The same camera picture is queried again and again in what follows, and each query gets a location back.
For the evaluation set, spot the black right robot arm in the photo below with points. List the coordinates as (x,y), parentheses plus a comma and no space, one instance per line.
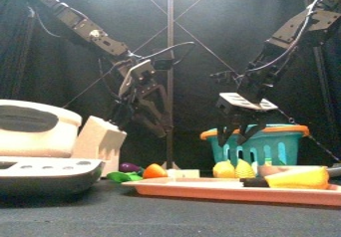
(306,22)

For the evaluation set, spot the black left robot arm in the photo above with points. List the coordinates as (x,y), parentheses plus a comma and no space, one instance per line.
(79,23)

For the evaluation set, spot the teal basket orange rim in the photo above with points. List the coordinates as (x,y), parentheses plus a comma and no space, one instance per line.
(274,144)

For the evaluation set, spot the white toy knife block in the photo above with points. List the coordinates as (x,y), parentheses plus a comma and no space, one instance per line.
(99,141)

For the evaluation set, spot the yellow toy lemon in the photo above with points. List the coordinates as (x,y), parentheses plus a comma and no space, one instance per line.
(223,170)

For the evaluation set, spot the yellow textured toy corn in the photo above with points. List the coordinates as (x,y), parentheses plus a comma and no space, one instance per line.
(244,169)

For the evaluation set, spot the orange toy fruit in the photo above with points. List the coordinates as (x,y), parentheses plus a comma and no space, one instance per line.
(153,171)

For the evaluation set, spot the purple toy eggplant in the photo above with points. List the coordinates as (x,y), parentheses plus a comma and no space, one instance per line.
(128,167)

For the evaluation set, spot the small white toy block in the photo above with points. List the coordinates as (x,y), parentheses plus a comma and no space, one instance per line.
(183,173)

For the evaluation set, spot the pink plastic tray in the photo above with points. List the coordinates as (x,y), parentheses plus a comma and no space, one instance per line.
(212,189)

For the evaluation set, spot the green toy vegetable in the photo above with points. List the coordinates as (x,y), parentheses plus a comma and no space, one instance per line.
(121,176)

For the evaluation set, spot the white toy toaster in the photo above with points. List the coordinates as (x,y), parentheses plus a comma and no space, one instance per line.
(34,128)

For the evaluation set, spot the grey toy utensil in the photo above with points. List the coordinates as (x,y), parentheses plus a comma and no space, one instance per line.
(333,172)

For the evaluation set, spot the grey white toy stove base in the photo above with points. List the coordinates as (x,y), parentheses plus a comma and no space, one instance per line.
(44,174)

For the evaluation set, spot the grey metal frame pole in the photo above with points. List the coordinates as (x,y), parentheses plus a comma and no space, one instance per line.
(170,81)

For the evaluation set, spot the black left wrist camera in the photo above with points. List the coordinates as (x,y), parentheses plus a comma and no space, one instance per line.
(163,63)

